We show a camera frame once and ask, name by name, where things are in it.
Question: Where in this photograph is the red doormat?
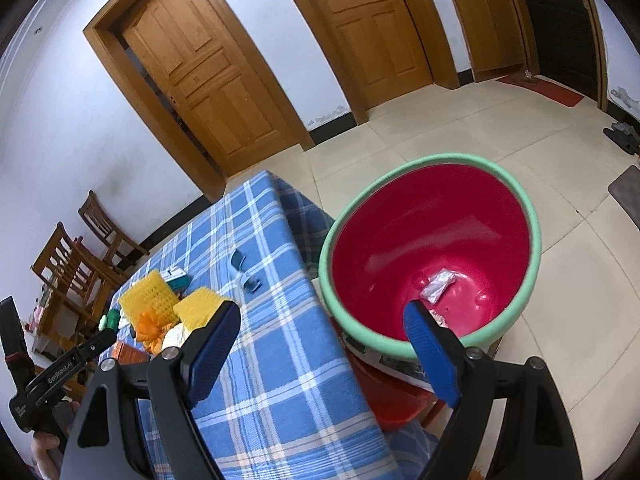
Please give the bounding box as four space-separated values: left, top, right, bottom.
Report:
495 74 585 107

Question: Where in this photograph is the wooden door with metal handle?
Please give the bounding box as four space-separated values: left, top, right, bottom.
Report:
267 0 461 126

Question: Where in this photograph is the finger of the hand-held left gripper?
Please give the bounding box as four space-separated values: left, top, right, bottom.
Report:
75 331 117 367

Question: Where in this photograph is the red plastic stool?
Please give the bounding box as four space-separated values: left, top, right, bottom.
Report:
340 330 446 433

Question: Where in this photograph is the orange box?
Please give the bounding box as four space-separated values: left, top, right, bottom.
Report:
107 341 151 363

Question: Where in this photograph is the orange crumpled wrapper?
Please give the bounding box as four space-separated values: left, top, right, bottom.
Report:
131 310 173 356

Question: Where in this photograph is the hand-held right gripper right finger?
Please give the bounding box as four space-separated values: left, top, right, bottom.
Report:
403 300 583 480

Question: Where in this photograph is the printed paper sheet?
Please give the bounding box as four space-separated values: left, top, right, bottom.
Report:
350 340 432 382

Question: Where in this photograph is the teal and white packet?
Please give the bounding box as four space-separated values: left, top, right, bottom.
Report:
160 267 190 292

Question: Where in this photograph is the small wooden panel door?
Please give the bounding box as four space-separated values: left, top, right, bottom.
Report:
447 0 528 83

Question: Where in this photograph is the blue plaid tablecloth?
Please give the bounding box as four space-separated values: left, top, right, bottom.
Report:
102 170 441 480

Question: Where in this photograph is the red basin with green rim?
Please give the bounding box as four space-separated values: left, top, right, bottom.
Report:
318 154 542 361

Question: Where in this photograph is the clear plastic wrapper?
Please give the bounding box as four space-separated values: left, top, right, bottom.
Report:
420 269 457 305

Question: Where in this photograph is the green bottle cap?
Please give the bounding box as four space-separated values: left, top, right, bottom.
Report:
97 309 126 332

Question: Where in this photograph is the yellow foam fruit net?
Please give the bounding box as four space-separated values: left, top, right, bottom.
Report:
172 286 226 333
119 269 180 323

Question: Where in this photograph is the person's left hand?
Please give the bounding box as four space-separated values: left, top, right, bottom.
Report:
30 432 68 479

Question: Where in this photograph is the wooden panelled door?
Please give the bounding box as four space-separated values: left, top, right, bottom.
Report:
82 0 316 201

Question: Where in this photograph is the dark doorway with wooden frame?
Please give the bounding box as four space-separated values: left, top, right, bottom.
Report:
495 0 608 113

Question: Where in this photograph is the grey floor mat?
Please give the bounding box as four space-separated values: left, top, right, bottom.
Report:
607 165 640 216

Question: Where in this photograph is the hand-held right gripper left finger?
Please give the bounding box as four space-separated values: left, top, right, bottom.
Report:
60 299 242 480

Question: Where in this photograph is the wooden chair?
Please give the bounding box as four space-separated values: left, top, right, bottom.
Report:
31 221 126 321
78 190 151 273

